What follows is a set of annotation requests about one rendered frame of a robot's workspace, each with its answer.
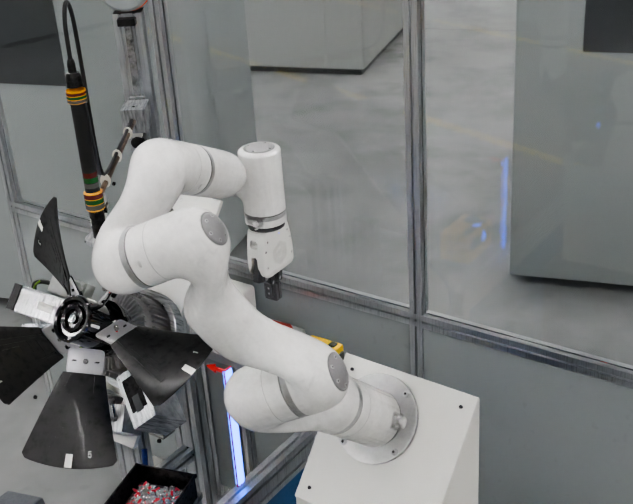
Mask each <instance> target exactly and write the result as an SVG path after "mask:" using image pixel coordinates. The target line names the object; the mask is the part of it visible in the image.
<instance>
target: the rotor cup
mask: <svg viewBox="0 0 633 504"><path fill-rule="evenodd" d="M95 301H96V300H95ZM104 301H105V300H102V301H101V302H100V304H98V303H99V301H96V302H94V301H91V300H88V299H87V297H84V296H81V295H72V296H69V297H67V298H66V299H64V300H63V301H62V302H61V303H60V305H59V306H58V308H57V310H56V312H55V315H54V320H53V327H54V331H55V334H56V335H57V337H58V338H59V339H60V340H62V341H63V342H66V343H69V344H70V343H74V344H77V345H80V346H79V347H82V348H87V349H96V350H102V351H105V357H106V356H109V355H111V354H112V353H114V350H113V349H112V347H111V346H110V345H107V344H104V343H102V342H99V341H96V340H95V338H97V337H96V334H97V333H98V332H100V331H101V330H103V329H104V328H106V327H108V326H109V325H111V324H112V323H114V322H116V321H117V320H124V321H126V322H128V320H127V315H126V312H125V310H124V309H123V307H122V306H121V305H120V304H118V303H116V302H113V301H111V300H108V301H107V302H106V304H105V305H104V306H103V307H101V306H102V304H103V303H104ZM72 314H74V315H75V316H76V320H75V321H74V322H73V323H71V322H70V321H69V317H70V316H71V315H72ZM91 324H94V325H97V326H100V328H99V329H97V328H94V327H91Z"/></svg>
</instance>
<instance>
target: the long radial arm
mask: <svg viewBox="0 0 633 504"><path fill-rule="evenodd" d="M63 300H64V299H62V298H59V297H56V296H53V295H50V294H47V293H44V292H41V291H38V290H35V289H32V288H29V287H26V286H23V288H22V290H21V293H20V296H19V298H18V301H17V304H16V306H15V309H14V311H15V312H18V313H20V314H23V315H26V316H28V317H31V318H34V319H37V320H39V321H42V322H45V323H48V324H51V323H53V320H54V315H55V312H56V310H57V308H58V306H59V305H60V303H61V302H62V301H63Z"/></svg>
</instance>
